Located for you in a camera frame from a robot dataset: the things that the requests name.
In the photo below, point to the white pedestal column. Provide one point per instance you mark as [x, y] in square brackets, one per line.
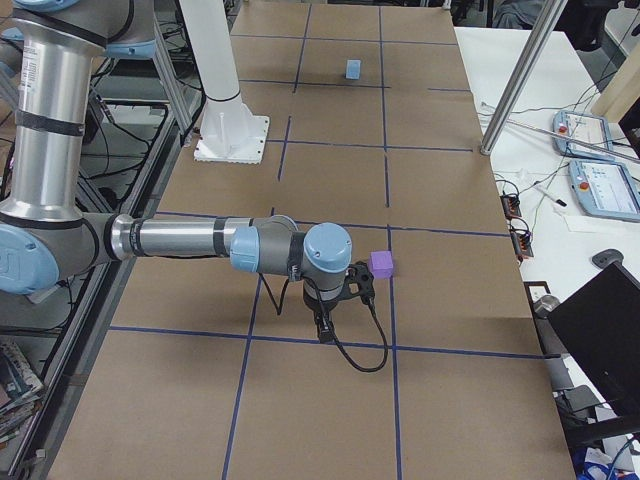
[229, 131]

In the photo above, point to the lower teach pendant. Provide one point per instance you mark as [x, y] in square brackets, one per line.
[604, 189]

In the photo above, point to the upper teach pendant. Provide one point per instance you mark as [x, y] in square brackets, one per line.
[586, 127]

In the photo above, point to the black monitor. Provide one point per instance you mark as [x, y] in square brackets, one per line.
[599, 327]

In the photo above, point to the small black orange module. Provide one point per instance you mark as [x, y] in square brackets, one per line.
[511, 206]

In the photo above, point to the teach pendant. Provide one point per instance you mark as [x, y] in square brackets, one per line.
[604, 189]
[586, 127]

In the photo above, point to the black marker pen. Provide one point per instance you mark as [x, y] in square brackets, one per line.
[554, 198]

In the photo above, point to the slanted metal rod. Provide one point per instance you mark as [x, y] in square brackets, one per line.
[568, 140]

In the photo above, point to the stack of books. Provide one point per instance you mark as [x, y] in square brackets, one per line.
[21, 389]

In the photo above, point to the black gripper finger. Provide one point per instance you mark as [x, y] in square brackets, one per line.
[324, 325]

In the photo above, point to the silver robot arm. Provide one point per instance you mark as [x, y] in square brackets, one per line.
[45, 238]

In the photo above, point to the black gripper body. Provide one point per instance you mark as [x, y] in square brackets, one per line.
[320, 304]

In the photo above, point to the aluminium frame post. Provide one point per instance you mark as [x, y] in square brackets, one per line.
[536, 41]

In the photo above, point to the metal cup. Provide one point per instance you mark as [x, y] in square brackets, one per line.
[544, 305]

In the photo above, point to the light blue foam block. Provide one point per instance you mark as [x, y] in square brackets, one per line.
[353, 69]

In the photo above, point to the purple foam block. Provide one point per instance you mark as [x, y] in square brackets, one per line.
[381, 264]

